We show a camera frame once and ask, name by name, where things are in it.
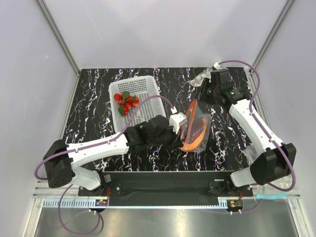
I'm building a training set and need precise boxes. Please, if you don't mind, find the red strawberry bunch with leaves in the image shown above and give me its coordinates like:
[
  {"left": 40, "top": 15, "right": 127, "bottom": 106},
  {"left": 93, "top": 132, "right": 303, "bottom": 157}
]
[{"left": 114, "top": 91, "right": 140, "bottom": 117}]

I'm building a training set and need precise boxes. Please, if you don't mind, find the purple cable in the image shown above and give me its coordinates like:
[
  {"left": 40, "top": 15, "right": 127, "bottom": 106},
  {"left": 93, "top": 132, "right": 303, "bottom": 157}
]
[
  {"left": 34, "top": 95, "right": 177, "bottom": 234},
  {"left": 218, "top": 59, "right": 297, "bottom": 214}
]

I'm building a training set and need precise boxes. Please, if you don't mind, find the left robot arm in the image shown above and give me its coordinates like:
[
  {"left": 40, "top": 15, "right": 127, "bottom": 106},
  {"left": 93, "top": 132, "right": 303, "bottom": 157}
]
[{"left": 43, "top": 115, "right": 182, "bottom": 196}]

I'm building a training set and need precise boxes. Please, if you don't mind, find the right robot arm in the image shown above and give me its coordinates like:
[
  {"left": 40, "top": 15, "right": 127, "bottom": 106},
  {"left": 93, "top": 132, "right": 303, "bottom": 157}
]
[{"left": 197, "top": 69, "right": 297, "bottom": 196}]

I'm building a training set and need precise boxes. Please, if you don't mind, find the aluminium frame post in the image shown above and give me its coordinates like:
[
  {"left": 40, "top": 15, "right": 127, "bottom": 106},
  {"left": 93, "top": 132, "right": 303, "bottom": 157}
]
[
  {"left": 249, "top": 0, "right": 296, "bottom": 74},
  {"left": 36, "top": 0, "right": 81, "bottom": 74}
]

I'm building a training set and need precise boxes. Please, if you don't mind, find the clear zip bag orange zipper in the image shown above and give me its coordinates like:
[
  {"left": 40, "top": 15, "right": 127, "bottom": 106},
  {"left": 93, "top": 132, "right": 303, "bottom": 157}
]
[{"left": 180, "top": 99, "right": 211, "bottom": 153}]

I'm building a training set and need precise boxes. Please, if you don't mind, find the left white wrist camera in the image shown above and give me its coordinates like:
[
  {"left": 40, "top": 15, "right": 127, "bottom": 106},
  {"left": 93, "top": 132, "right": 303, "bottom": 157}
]
[{"left": 169, "top": 107, "right": 187, "bottom": 134}]

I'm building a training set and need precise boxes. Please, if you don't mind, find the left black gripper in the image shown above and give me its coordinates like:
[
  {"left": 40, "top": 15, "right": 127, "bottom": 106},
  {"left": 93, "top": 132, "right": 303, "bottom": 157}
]
[{"left": 149, "top": 124, "right": 184, "bottom": 153}]

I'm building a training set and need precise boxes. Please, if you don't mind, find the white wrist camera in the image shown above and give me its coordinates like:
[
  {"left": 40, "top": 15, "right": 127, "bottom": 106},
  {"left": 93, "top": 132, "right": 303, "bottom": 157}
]
[
  {"left": 212, "top": 61, "right": 222, "bottom": 71},
  {"left": 169, "top": 107, "right": 187, "bottom": 134}
]

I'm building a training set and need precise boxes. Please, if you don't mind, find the clear bag of white pieces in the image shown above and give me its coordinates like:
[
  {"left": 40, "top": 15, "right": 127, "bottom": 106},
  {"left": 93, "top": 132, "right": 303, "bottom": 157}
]
[{"left": 190, "top": 67, "right": 213, "bottom": 87}]

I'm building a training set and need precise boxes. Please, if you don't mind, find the right aluminium frame post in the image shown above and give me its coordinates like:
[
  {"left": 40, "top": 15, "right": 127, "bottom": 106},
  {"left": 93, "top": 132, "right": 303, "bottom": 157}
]
[{"left": 249, "top": 0, "right": 296, "bottom": 74}]

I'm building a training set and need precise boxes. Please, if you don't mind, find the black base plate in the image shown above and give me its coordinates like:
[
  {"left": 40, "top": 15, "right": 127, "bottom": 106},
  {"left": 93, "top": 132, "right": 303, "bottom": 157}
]
[{"left": 78, "top": 171, "right": 253, "bottom": 204}]

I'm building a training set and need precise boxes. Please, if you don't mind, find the red orange papaya slice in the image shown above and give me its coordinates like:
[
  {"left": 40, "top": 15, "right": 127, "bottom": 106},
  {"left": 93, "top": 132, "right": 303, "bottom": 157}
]
[{"left": 180, "top": 118, "right": 208, "bottom": 152}]

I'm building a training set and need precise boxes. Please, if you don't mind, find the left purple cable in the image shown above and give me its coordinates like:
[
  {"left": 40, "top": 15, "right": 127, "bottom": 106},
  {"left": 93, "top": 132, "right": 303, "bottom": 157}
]
[{"left": 34, "top": 95, "right": 177, "bottom": 234}]

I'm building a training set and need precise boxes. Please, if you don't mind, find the left aluminium frame post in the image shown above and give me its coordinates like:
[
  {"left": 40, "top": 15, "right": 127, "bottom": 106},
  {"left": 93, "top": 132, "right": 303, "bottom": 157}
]
[{"left": 36, "top": 0, "right": 81, "bottom": 74}]

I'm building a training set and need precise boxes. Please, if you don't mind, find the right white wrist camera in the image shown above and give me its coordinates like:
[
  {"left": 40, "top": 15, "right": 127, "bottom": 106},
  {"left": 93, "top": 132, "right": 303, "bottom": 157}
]
[{"left": 212, "top": 61, "right": 222, "bottom": 71}]

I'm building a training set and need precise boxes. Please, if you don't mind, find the white slotted cable duct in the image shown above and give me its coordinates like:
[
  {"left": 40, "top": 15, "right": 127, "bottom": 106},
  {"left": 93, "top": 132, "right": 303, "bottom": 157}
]
[{"left": 43, "top": 198, "right": 228, "bottom": 209}]

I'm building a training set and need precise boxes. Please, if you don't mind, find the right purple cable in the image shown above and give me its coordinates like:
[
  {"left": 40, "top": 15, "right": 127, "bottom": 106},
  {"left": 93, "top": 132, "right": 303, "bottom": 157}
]
[{"left": 218, "top": 59, "right": 297, "bottom": 214}]

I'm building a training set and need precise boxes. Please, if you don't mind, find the white plastic basket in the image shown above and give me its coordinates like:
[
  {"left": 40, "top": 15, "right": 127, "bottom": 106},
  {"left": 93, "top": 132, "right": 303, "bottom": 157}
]
[{"left": 109, "top": 76, "right": 166, "bottom": 133}]

